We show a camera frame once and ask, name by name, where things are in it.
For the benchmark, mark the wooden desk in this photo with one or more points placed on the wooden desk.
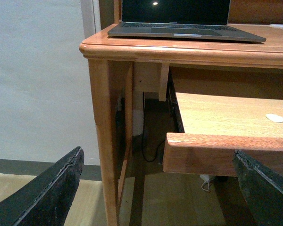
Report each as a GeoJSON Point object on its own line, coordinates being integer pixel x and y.
{"type": "Point", "coordinates": [119, 66]}

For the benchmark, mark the white power adapter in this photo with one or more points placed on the white power adapter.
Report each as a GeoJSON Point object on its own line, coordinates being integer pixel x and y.
{"type": "Point", "coordinates": [207, 179]}

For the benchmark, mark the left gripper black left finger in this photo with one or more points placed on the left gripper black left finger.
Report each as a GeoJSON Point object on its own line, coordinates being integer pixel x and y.
{"type": "Point", "coordinates": [46, 200]}

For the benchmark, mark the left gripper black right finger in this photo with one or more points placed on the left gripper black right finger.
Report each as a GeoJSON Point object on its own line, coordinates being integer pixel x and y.
{"type": "Point", "coordinates": [262, 189]}

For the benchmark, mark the wooden pull-out keyboard tray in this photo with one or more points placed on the wooden pull-out keyboard tray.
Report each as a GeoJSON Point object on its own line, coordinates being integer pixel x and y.
{"type": "Point", "coordinates": [216, 126]}

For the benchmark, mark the grey open laptop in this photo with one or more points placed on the grey open laptop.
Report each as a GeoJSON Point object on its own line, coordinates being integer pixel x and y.
{"type": "Point", "coordinates": [181, 19]}

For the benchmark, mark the white sticker on tray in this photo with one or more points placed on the white sticker on tray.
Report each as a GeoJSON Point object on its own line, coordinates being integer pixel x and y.
{"type": "Point", "coordinates": [274, 118]}

